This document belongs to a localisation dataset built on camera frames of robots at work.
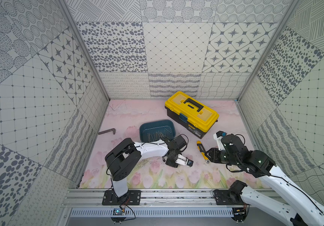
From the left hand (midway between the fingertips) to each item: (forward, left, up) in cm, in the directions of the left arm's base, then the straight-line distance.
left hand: (179, 157), depth 87 cm
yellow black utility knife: (+6, -15, 0) cm, 16 cm away
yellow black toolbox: (+23, -8, +15) cm, 29 cm away
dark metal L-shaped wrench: (+20, +48, 0) cm, 52 cm away
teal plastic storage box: (+20, +16, -1) cm, 26 cm away
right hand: (-5, -14, +16) cm, 22 cm away
